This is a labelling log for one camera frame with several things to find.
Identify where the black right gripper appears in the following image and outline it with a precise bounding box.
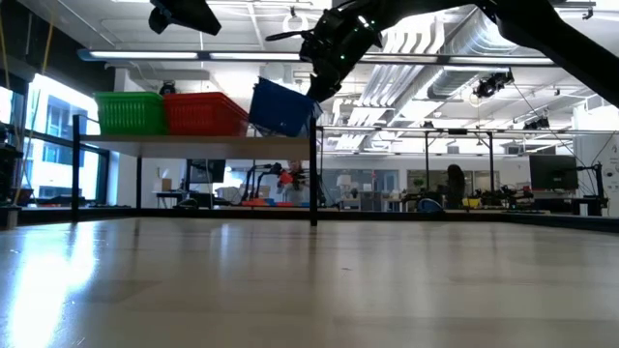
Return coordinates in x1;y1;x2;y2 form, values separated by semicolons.
299;7;384;103

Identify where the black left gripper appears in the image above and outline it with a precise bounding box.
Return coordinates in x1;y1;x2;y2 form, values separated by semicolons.
147;0;222;37

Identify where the blue plastic basket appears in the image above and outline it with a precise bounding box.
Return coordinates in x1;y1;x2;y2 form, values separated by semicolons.
248;76;323;138

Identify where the long LED light bar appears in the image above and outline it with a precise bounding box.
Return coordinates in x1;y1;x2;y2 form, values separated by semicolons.
76;47;557;68

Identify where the white ceiling unit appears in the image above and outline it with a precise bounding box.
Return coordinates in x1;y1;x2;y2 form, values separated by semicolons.
258;62;291;83

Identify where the round white pendant lamp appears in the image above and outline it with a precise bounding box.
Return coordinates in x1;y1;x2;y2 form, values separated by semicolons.
282;7;310;35

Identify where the person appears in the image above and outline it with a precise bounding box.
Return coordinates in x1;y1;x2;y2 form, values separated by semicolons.
444;163;466;210
282;161;307;207

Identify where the black monitor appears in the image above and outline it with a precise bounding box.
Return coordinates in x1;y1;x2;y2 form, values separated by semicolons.
528;154;579;191
187;159;227;184

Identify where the blue chair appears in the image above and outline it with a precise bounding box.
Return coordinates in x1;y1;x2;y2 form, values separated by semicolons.
418;197;444;215

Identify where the black ceiling track light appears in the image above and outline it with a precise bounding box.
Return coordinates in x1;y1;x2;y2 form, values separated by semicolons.
473;71;516;100
521;115;551;131

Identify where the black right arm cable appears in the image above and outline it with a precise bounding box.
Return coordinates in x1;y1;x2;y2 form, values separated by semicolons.
264;29;315;43

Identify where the black background rig frame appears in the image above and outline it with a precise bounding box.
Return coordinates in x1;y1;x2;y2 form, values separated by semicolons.
317;125;619;199

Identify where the wooden shelf with black frame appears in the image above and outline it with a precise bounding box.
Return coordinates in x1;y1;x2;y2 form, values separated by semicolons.
71;114;319;227

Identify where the yellow hanging cable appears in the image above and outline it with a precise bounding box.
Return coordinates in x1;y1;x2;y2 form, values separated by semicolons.
41;14;55;73

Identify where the silver ceiling duct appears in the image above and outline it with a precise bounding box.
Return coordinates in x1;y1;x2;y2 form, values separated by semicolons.
425;7;533;101

